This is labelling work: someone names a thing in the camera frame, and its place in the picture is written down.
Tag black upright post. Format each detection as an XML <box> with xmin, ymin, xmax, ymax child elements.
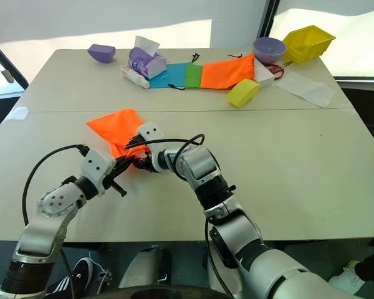
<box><xmin>257</xmin><ymin>0</ymin><xmax>281</xmax><ymax>42</ymax></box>

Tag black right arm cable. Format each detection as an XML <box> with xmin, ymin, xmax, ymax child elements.
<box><xmin>123</xmin><ymin>133</ymin><xmax>236</xmax><ymax>299</ymax></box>

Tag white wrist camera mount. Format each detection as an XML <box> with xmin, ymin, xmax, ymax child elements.
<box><xmin>136</xmin><ymin>121</ymin><xmax>166</xmax><ymax>173</ymax></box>
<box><xmin>80</xmin><ymin>148</ymin><xmax>117</xmax><ymax>197</ymax></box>

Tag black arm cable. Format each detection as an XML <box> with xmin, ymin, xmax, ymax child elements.
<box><xmin>22</xmin><ymin>143</ymin><xmax>90</xmax><ymax>227</ymax></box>
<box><xmin>123</xmin><ymin>133</ymin><xmax>236</xmax><ymax>299</ymax></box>

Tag purple bowl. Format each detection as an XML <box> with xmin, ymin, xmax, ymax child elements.
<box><xmin>87</xmin><ymin>43</ymin><xmax>117</xmax><ymax>65</ymax></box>
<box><xmin>252</xmin><ymin>37</ymin><xmax>287</xmax><ymax>64</ymax></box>

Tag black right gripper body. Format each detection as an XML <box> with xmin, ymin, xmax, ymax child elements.
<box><xmin>138</xmin><ymin>149</ymin><xmax>156</xmax><ymax>173</ymax></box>

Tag black white sneaker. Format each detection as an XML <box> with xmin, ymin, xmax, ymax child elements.
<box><xmin>46</xmin><ymin>248</ymin><xmax>113</xmax><ymax>299</ymax></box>

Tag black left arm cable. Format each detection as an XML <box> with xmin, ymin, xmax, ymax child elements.
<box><xmin>22</xmin><ymin>143</ymin><xmax>90</xmax><ymax>227</ymax></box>

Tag red scissors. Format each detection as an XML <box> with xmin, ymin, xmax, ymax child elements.
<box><xmin>264</xmin><ymin>60</ymin><xmax>295</xmax><ymax>81</ymax></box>

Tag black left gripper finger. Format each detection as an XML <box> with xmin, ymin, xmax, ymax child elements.
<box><xmin>113</xmin><ymin>155</ymin><xmax>137</xmax><ymax>169</ymax></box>
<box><xmin>114</xmin><ymin>163</ymin><xmax>135</xmax><ymax>179</ymax></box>

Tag black dark garment shape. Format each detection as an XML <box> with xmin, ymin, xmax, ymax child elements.
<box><xmin>353</xmin><ymin>251</ymin><xmax>374</xmax><ymax>286</ymax></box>

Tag white grey rounded shell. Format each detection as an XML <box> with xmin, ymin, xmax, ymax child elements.
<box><xmin>117</xmin><ymin>245</ymin><xmax>173</xmax><ymax>290</ymax></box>

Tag green drawstring pouch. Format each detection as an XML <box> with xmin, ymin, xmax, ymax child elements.
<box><xmin>184</xmin><ymin>54</ymin><xmax>205</xmax><ymax>90</ymax></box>

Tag blue drawstring pouch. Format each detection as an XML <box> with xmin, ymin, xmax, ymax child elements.
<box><xmin>149</xmin><ymin>62</ymin><xmax>189</xmax><ymax>92</ymax></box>

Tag black window frame bar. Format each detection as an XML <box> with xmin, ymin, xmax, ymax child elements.
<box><xmin>0</xmin><ymin>34</ymin><xmax>30</xmax><ymax>92</ymax></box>

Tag orange drawstring pouch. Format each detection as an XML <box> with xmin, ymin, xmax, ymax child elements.
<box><xmin>85</xmin><ymin>108</ymin><xmax>151</xmax><ymax>171</ymax></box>
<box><xmin>200</xmin><ymin>52</ymin><xmax>257</xmax><ymax>91</ymax></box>

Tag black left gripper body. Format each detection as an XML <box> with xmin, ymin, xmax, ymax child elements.
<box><xmin>103</xmin><ymin>159</ymin><xmax>127</xmax><ymax>198</ymax></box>

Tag white tube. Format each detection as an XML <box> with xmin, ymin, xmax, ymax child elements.
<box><xmin>121</xmin><ymin>64</ymin><xmax>151</xmax><ymax>90</ymax></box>

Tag white box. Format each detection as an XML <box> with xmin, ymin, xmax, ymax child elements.
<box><xmin>253</xmin><ymin>59</ymin><xmax>276</xmax><ymax>86</ymax></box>

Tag yellow foam block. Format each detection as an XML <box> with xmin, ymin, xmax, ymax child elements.
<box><xmin>226</xmin><ymin>78</ymin><xmax>262</xmax><ymax>109</ymax></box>

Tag white shoe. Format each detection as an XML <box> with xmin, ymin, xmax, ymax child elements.
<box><xmin>328</xmin><ymin>259</ymin><xmax>367</xmax><ymax>295</ymax></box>

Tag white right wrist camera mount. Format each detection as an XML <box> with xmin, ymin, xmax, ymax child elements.
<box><xmin>136</xmin><ymin>121</ymin><xmax>166</xmax><ymax>173</ymax></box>

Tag yellow plastic bin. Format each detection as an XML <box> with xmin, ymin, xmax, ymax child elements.
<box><xmin>281</xmin><ymin>24</ymin><xmax>337</xmax><ymax>65</ymax></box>

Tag purple tissue pack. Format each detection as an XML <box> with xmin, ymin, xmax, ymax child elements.
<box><xmin>127</xmin><ymin>35</ymin><xmax>168</xmax><ymax>79</ymax></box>

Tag purple bowl left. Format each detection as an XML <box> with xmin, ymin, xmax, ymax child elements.
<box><xmin>87</xmin><ymin>43</ymin><xmax>117</xmax><ymax>65</ymax></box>

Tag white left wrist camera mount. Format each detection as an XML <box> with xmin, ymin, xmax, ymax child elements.
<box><xmin>80</xmin><ymin>148</ymin><xmax>117</xmax><ymax>197</ymax></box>

